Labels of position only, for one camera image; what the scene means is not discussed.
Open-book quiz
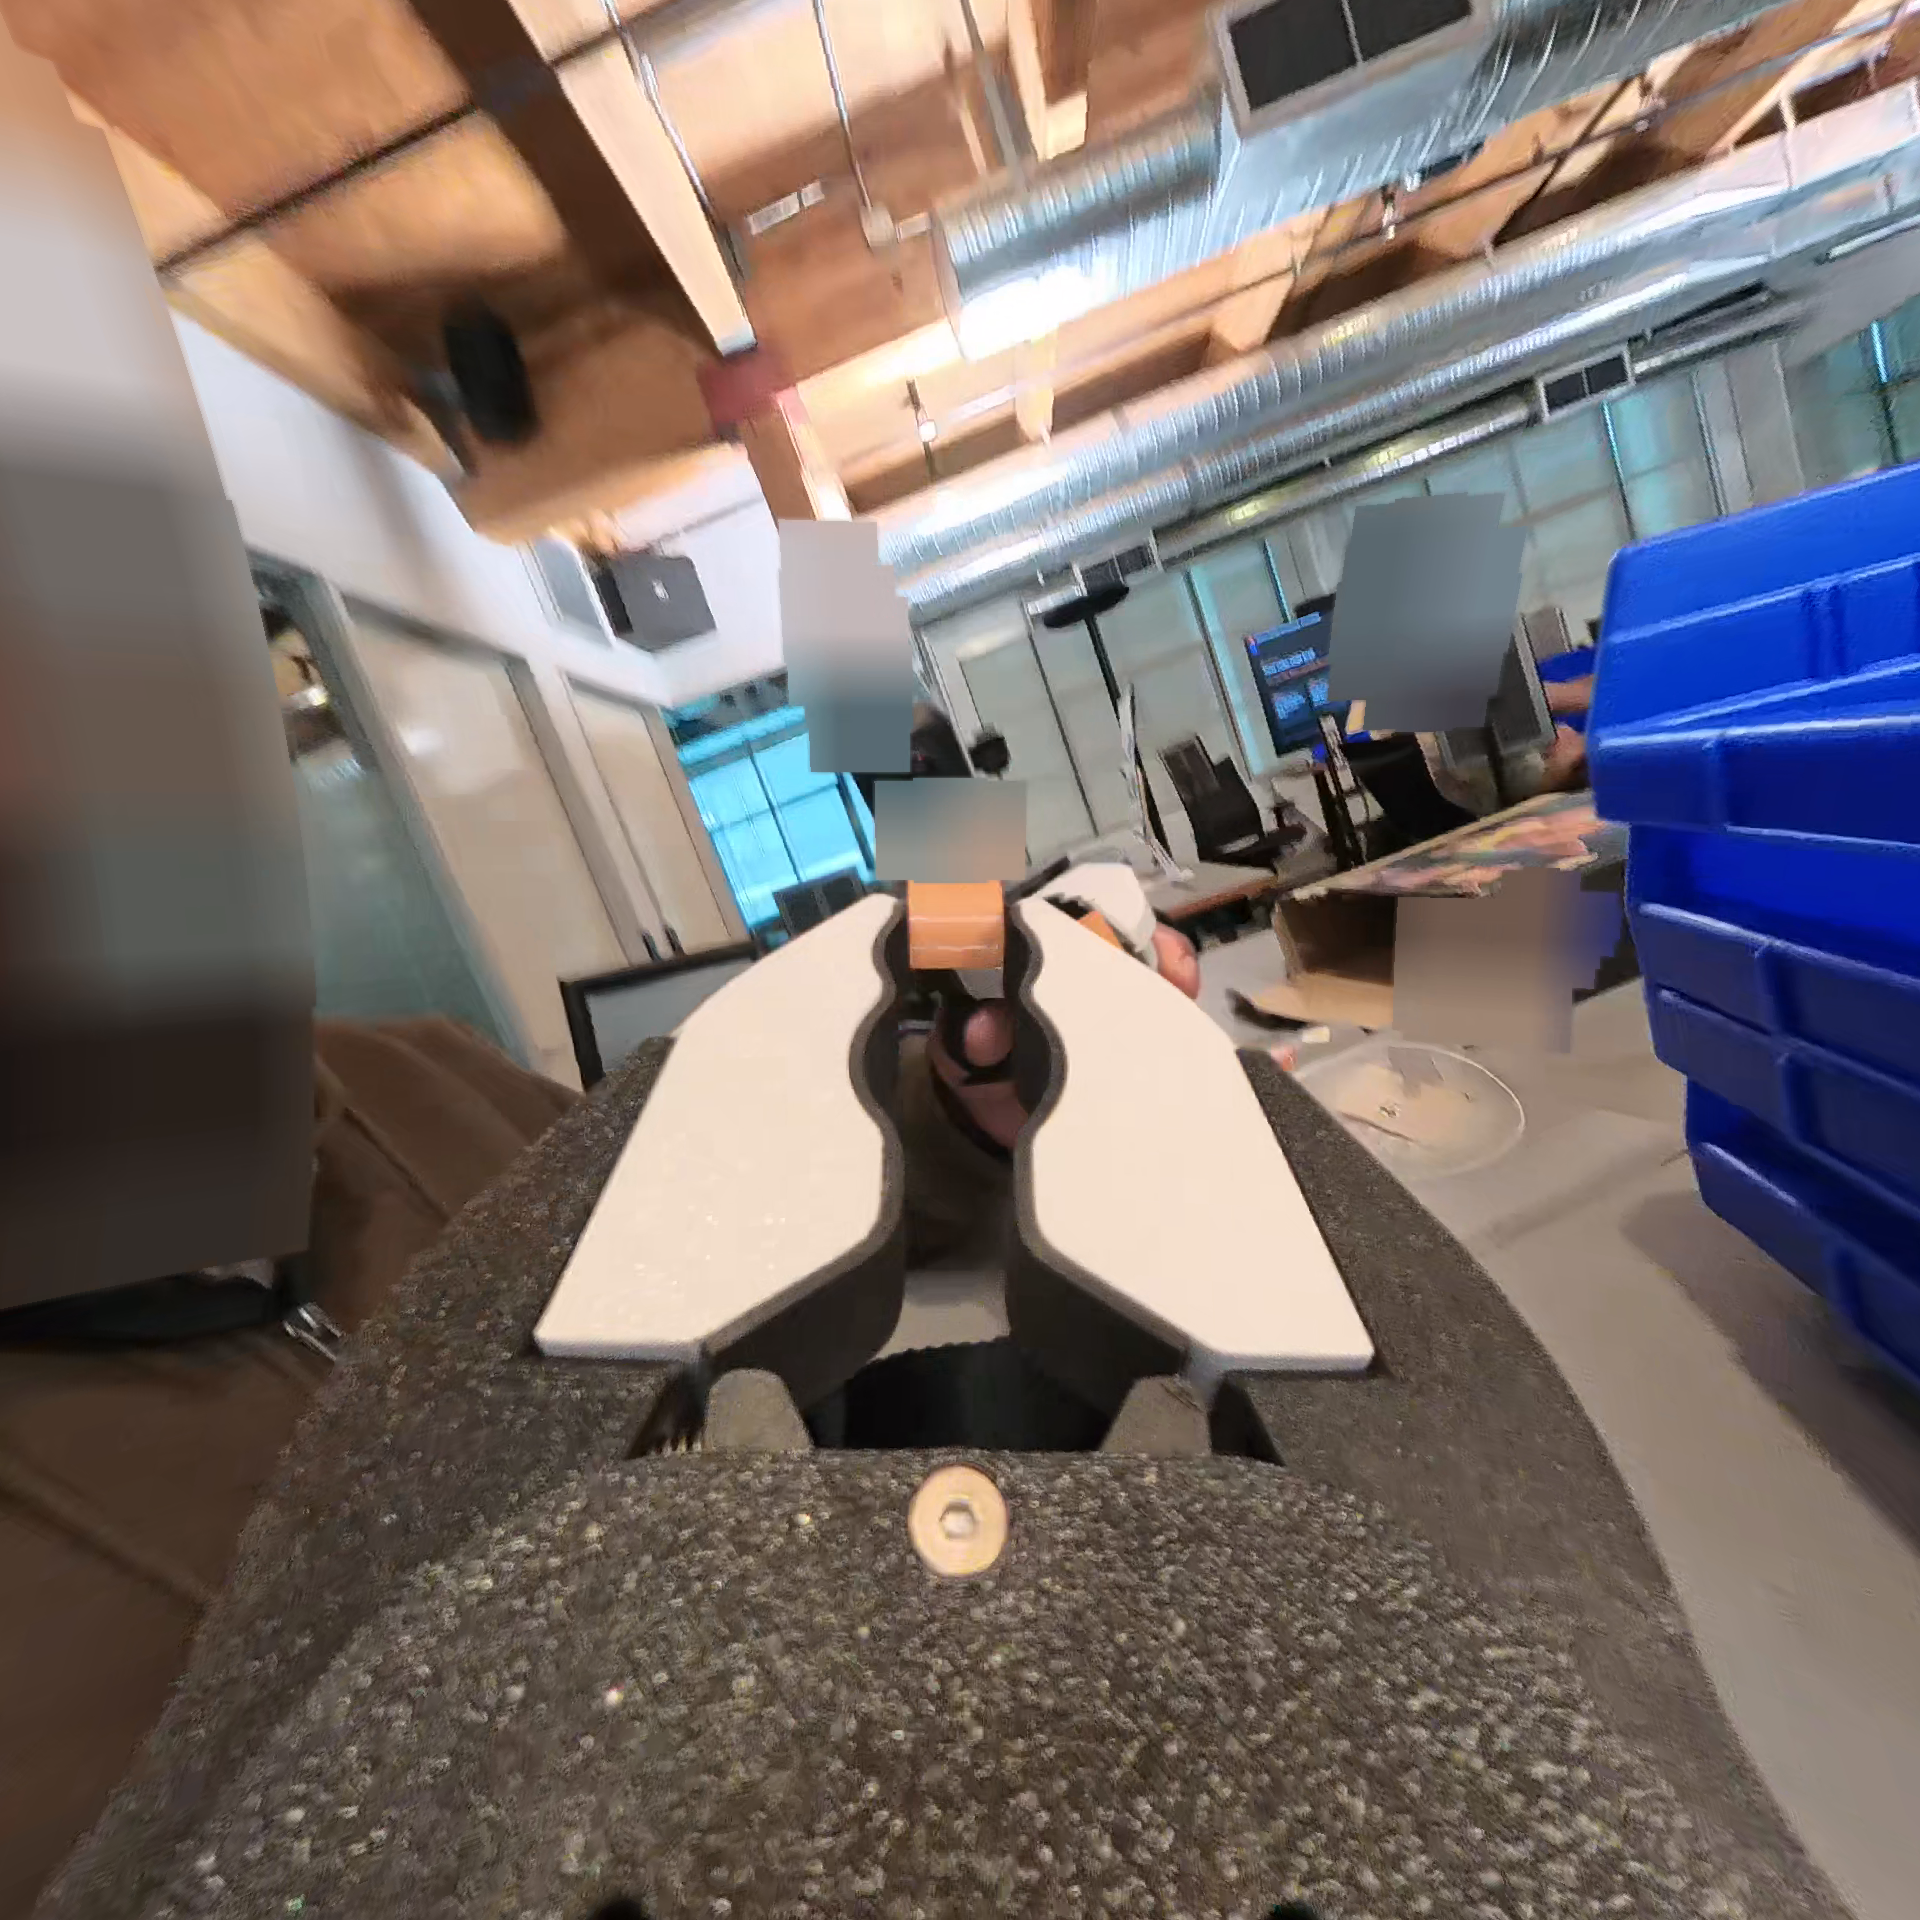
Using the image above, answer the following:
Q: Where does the black office chair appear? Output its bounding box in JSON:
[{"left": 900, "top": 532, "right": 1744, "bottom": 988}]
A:
[{"left": 1153, "top": 735, "right": 1299, "bottom": 877}]

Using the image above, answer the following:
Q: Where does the person's brown jacket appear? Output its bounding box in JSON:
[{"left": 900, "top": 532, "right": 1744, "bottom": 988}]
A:
[{"left": 0, "top": 1014, "right": 590, "bottom": 1920}]

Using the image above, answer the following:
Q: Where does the small orange brick assembly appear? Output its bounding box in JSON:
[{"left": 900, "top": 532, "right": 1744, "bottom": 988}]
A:
[{"left": 907, "top": 877, "right": 1011, "bottom": 980}]

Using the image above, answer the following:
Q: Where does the grey desk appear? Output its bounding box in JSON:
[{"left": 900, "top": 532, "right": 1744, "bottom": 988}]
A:
[{"left": 1196, "top": 901, "right": 1920, "bottom": 1920}]

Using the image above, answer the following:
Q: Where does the black computer monitor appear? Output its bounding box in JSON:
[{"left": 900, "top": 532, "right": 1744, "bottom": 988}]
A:
[{"left": 1243, "top": 601, "right": 1355, "bottom": 761}]

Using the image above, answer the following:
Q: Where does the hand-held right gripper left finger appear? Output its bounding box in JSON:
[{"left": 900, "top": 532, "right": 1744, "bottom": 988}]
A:
[{"left": 534, "top": 891, "right": 905, "bottom": 1369}]

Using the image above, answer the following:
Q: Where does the colourful printed toy box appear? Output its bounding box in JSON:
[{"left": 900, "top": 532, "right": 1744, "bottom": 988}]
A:
[{"left": 1274, "top": 787, "right": 1641, "bottom": 1043}]

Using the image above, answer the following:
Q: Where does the person's left hand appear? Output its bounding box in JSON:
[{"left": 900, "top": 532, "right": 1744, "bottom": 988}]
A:
[{"left": 925, "top": 991, "right": 1042, "bottom": 1161}]

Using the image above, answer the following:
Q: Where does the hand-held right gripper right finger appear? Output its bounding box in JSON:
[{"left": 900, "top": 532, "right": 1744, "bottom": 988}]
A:
[{"left": 1009, "top": 899, "right": 1379, "bottom": 1379}]

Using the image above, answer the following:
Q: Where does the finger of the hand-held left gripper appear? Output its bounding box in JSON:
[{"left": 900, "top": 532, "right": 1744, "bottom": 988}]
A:
[{"left": 1030, "top": 861, "right": 1163, "bottom": 945}]

